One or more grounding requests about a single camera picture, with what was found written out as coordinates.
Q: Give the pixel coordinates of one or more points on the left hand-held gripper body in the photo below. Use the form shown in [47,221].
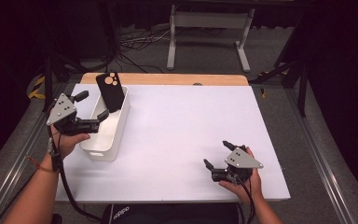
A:
[62,109]

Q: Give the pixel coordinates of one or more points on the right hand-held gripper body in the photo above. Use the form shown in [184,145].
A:
[240,160]

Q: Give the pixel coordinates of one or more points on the white plastic bin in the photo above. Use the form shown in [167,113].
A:
[104,140]

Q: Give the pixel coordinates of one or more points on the black phone case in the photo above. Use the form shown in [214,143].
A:
[110,91]

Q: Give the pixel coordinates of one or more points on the person's right hand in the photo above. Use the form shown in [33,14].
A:
[252,186]

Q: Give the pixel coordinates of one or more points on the person's left hand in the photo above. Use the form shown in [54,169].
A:
[70,143]

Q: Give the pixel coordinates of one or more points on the black tripod stand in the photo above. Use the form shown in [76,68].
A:
[48,77]
[301,84]

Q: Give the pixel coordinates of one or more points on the white foam board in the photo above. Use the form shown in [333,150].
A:
[183,140]

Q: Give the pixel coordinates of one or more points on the person's black clothing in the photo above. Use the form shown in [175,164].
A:
[174,214]

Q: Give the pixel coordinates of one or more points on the aluminium floor rail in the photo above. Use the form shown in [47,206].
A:
[15,161]
[320,149]

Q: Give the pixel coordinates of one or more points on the white metal stand frame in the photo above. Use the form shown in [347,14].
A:
[209,20]

